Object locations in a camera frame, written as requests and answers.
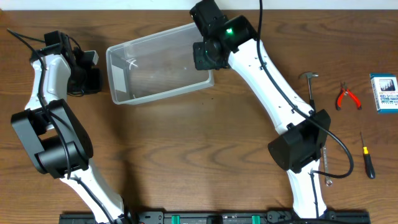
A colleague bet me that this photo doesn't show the clear plastic container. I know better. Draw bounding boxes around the clear plastic container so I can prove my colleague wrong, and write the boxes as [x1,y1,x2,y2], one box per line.
[106,23,215,105]

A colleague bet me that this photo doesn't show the small steel claw hammer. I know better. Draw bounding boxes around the small steel claw hammer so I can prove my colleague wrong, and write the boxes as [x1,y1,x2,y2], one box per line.
[300,72,319,111]

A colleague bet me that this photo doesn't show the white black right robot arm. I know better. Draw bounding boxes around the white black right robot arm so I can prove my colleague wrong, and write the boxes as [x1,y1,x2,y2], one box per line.
[191,12,330,219]

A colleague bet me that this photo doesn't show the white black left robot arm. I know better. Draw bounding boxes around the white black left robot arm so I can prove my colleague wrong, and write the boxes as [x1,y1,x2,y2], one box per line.
[11,51,135,223]

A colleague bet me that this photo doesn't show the silver combination wrench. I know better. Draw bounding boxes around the silver combination wrench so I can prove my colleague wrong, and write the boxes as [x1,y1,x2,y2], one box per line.
[322,146,333,187]

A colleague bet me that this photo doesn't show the blue white screwdriver box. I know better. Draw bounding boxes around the blue white screwdriver box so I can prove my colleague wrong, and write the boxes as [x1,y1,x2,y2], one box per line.
[369,73,397,114]

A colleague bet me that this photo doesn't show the black yellow screwdriver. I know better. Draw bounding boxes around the black yellow screwdriver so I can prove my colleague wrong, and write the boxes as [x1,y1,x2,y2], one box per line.
[360,132,376,179]

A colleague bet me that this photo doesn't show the red handled pliers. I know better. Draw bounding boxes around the red handled pliers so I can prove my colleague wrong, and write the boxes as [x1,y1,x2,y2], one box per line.
[335,81,363,111]

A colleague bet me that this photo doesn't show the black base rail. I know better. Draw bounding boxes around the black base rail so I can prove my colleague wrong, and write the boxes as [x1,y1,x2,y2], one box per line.
[58,210,371,224]

